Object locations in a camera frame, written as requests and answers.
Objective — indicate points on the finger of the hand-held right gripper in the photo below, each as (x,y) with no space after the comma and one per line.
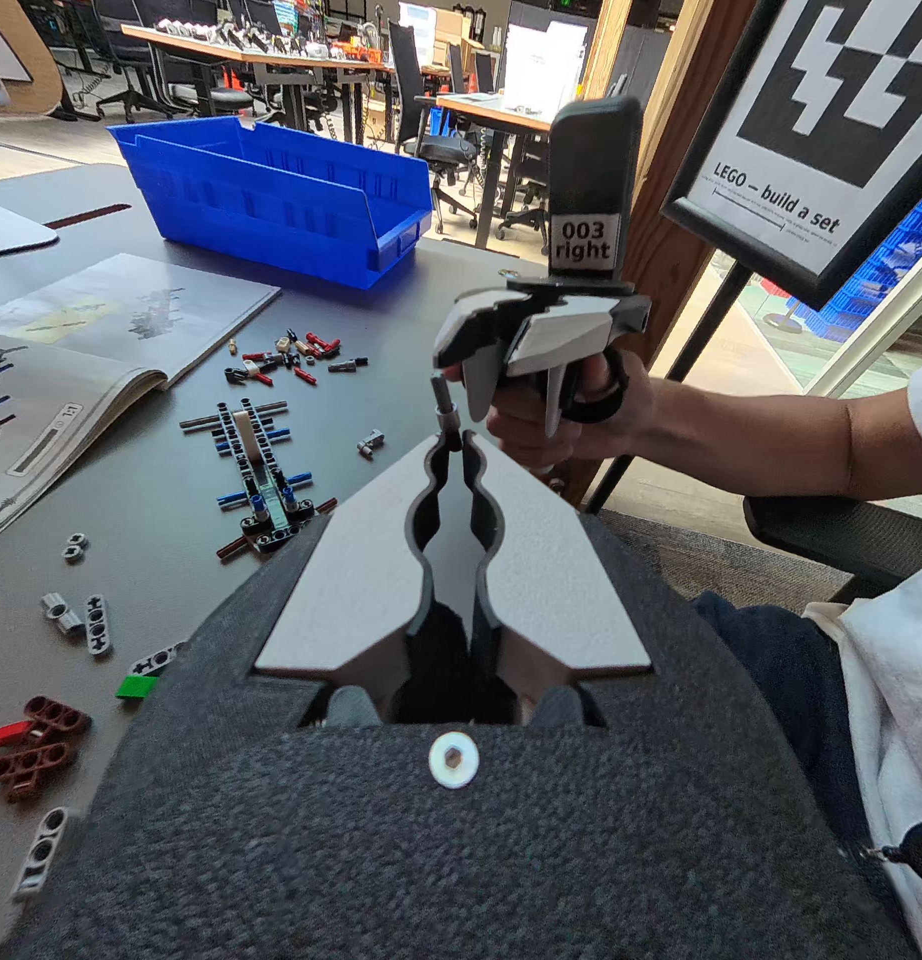
(562,341)
(479,315)

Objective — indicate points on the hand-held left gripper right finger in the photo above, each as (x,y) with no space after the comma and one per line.
(558,592)

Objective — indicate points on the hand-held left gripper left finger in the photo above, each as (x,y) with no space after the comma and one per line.
(348,585)

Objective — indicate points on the person's right forearm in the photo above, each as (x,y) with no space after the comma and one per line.
(768,439)

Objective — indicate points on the black lego chassis assembly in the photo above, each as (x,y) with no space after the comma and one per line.
(255,480)

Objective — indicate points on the small grey lego connector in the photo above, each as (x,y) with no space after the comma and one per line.
(371,444)

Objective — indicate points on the pile of small lego pins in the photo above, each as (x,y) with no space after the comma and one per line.
(296,356)

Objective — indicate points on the grey black lego beam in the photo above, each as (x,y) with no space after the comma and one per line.
(157,660)

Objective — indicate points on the green lego plate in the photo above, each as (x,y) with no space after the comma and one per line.
(138,688)

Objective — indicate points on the grey short lego beam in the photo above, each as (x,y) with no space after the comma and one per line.
(98,625)

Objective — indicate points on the grey round lego bush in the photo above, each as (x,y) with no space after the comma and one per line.
(75,547)

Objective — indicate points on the grey lego tube connector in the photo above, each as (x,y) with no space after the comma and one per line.
(62,613)

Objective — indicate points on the brown lego beam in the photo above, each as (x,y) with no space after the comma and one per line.
(60,716)
(30,771)

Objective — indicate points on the lego instruction booklet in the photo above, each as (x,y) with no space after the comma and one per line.
(93,337)

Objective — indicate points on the red lego axle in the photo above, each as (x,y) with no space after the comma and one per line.
(3,736)

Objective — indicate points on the light grey lego beam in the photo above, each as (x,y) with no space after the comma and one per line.
(41,851)

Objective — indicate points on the person's right hand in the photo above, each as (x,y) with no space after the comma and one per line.
(611,442)

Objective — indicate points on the white box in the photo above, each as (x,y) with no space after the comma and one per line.
(543,67)

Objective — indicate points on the small wooden desk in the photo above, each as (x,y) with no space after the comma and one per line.
(479,106)

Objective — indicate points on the black sign stand pole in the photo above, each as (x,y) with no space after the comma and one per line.
(693,352)

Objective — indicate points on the black office chair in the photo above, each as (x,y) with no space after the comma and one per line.
(410,75)
(176,82)

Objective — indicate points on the framed black white sign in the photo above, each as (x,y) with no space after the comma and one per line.
(805,172)

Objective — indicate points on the blue plastic bin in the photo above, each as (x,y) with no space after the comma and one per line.
(281,195)

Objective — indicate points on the person's dark blue pants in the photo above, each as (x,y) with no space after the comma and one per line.
(790,675)

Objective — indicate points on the black chair armrest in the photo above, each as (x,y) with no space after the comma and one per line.
(828,536)

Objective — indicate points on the stack of blue bins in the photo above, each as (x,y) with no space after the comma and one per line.
(880,277)

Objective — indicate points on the row of tools on desk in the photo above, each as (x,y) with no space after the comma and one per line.
(273,37)

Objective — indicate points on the person's white shirt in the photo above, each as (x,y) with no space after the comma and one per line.
(895,675)

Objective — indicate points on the long wooden desk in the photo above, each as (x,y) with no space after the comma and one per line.
(206,43)

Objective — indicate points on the black zipper pull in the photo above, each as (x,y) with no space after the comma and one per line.
(914,855)

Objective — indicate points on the white flat device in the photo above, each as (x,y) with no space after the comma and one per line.
(11,229)

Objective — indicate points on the round wooden board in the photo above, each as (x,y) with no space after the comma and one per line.
(26,45)

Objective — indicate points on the wooden post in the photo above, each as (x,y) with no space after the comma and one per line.
(655,255)

